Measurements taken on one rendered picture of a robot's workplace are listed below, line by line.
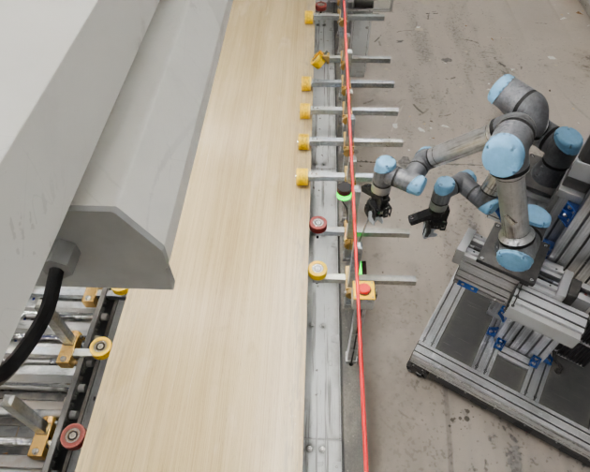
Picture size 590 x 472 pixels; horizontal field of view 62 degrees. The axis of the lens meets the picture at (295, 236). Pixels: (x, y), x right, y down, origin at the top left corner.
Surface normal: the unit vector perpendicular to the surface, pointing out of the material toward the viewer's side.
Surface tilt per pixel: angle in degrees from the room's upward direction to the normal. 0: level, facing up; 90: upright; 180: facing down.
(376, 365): 0
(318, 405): 0
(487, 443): 0
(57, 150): 90
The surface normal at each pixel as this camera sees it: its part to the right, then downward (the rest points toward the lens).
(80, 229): -0.04, 0.78
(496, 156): -0.57, 0.56
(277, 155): 0.00, -0.62
